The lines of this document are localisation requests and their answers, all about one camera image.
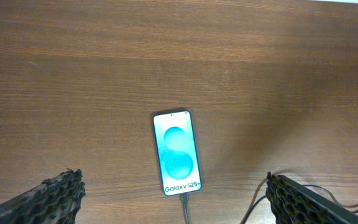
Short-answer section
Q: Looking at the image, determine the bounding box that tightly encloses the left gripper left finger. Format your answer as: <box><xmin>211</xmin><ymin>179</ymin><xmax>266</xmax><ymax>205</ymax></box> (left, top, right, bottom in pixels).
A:
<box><xmin>0</xmin><ymin>169</ymin><xmax>86</xmax><ymax>224</ymax></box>

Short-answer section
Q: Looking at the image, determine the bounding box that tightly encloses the black USB charging cable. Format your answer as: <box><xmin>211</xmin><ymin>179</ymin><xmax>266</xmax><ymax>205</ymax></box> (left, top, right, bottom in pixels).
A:
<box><xmin>180</xmin><ymin>174</ymin><xmax>358</xmax><ymax>224</ymax></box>

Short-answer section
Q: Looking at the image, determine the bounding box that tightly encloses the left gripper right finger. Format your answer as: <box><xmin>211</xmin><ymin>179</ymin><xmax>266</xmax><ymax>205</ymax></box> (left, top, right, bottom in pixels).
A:
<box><xmin>265</xmin><ymin>172</ymin><xmax>358</xmax><ymax>224</ymax></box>

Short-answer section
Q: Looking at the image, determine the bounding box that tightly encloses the blue screen Galaxy smartphone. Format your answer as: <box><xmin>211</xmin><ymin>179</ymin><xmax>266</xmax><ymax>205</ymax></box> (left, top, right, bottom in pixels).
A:
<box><xmin>152</xmin><ymin>110</ymin><xmax>202</xmax><ymax>197</ymax></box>

